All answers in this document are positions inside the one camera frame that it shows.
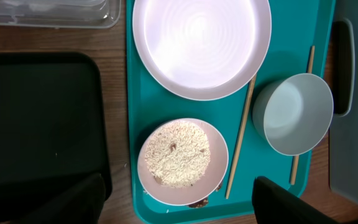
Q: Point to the left wooden chopstick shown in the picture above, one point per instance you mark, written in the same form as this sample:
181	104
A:
240	135

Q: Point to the right wooden chopstick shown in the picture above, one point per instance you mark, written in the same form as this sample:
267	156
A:
296	158

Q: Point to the grey-green bowl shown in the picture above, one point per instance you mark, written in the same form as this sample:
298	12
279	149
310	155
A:
294	114

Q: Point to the brown food scrap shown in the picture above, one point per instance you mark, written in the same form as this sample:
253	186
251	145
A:
202	203

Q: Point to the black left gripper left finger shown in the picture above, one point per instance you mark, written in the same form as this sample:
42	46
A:
80	204

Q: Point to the pink bowl with rice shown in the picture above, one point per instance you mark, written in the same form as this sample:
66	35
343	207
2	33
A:
204	187

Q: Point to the pile of white rice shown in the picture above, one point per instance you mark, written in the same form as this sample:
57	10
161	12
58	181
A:
178	154

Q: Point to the large white plate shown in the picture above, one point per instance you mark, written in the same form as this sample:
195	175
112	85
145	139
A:
202	49

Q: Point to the clear plastic waste bin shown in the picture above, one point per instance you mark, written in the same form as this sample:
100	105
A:
83	14

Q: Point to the teal serving tray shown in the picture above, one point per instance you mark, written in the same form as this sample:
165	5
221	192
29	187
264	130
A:
297	27

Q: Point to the black rectangular tray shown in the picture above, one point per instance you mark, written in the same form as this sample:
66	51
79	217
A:
52	129

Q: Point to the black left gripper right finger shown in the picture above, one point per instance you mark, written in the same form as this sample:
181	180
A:
274	204

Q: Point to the wooden chopstick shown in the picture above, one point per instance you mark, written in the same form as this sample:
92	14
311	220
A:
240	135
296	158

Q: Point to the grey dishwasher rack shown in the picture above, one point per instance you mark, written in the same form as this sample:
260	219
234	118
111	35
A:
343	134

